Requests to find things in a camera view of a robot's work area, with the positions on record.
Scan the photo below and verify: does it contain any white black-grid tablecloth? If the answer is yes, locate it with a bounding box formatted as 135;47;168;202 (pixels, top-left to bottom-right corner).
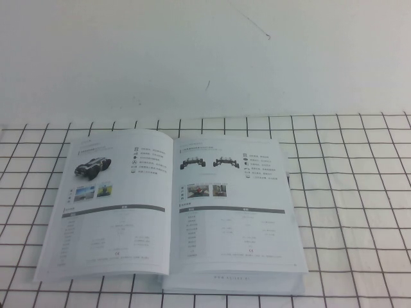
0;110;411;308

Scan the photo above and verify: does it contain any white product catalog book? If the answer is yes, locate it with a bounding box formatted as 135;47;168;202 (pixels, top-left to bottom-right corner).
33;128;310;283

